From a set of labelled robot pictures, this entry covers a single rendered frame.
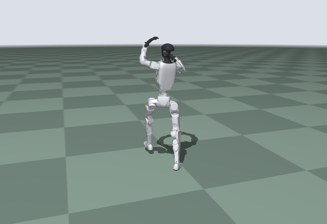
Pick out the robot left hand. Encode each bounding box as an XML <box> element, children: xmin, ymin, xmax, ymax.
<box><xmin>144</xmin><ymin>36</ymin><xmax>159</xmax><ymax>48</ymax></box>

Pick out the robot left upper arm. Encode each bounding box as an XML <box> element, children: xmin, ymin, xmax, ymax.
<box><xmin>140</xmin><ymin>58</ymin><xmax>159</xmax><ymax>70</ymax></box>

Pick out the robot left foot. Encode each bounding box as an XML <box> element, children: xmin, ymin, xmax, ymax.
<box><xmin>144</xmin><ymin>141</ymin><xmax>153</xmax><ymax>150</ymax></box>

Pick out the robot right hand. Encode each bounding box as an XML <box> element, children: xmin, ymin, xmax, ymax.
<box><xmin>163</xmin><ymin>52</ymin><xmax>177</xmax><ymax>62</ymax></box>

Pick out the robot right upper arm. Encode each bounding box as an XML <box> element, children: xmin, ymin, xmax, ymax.
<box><xmin>176</xmin><ymin>62</ymin><xmax>185</xmax><ymax>74</ymax></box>

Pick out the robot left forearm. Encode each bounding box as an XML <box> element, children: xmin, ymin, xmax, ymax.
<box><xmin>139</xmin><ymin>43</ymin><xmax>148</xmax><ymax>62</ymax></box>

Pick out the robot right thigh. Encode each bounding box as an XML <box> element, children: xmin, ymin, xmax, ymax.
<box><xmin>169</xmin><ymin>100</ymin><xmax>180</xmax><ymax>139</ymax></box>

